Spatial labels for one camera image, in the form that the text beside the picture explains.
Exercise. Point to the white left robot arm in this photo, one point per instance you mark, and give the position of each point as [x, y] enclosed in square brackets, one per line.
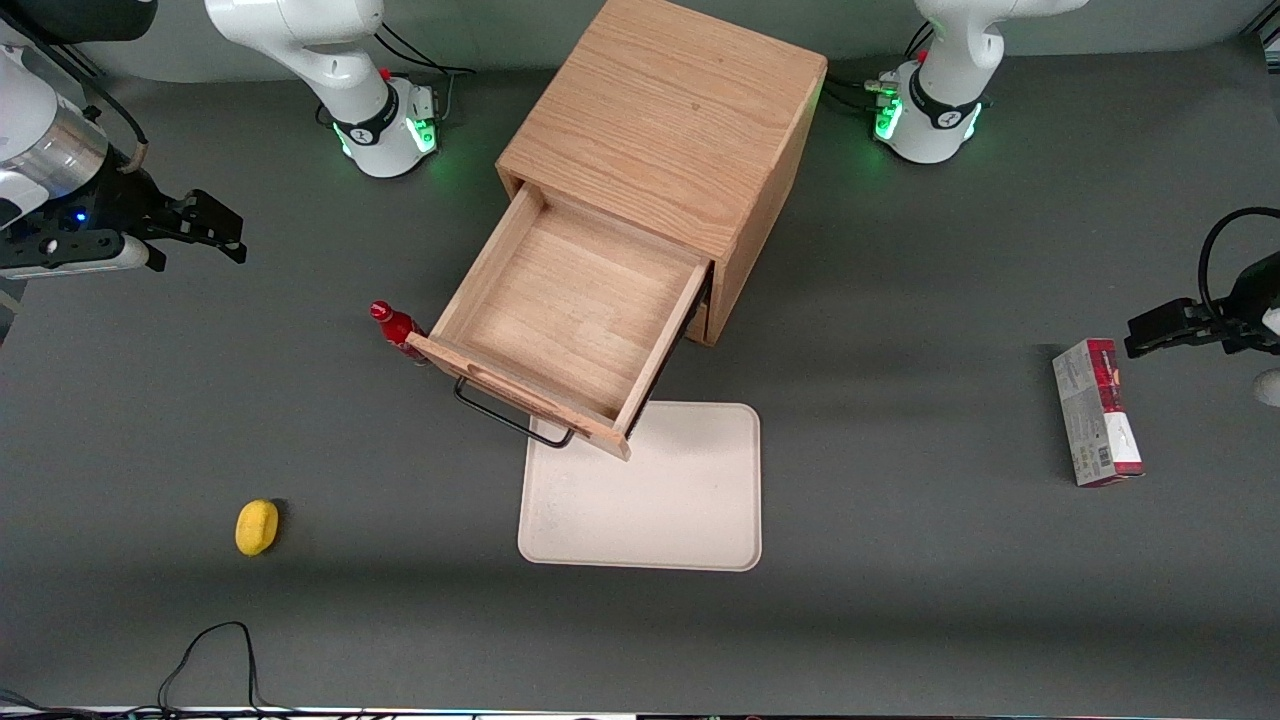
[940, 90]

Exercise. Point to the yellow lemon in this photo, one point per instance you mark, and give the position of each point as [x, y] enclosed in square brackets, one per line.
[256, 526]

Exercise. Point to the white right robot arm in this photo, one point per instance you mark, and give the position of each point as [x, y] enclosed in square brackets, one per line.
[330, 60]

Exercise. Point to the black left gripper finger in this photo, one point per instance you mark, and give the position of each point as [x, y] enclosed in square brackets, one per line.
[1160, 343]
[1160, 315]

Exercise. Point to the red small bottle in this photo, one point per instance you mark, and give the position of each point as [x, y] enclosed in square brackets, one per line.
[397, 326]

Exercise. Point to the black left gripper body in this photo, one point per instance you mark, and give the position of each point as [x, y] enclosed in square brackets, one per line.
[1248, 300]

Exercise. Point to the red plaid cardboard box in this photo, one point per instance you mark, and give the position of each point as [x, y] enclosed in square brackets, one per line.
[1095, 410]

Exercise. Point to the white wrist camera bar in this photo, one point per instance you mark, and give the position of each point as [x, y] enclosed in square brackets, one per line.
[90, 255]

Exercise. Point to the wooden drawer cabinet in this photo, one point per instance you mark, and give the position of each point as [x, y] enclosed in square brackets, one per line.
[665, 120]

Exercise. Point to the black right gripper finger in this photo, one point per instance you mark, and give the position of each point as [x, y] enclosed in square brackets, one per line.
[225, 248]
[215, 215]

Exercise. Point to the white rectangular tray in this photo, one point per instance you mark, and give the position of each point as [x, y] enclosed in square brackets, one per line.
[660, 500]

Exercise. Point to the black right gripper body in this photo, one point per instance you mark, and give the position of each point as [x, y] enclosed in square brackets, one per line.
[127, 197]

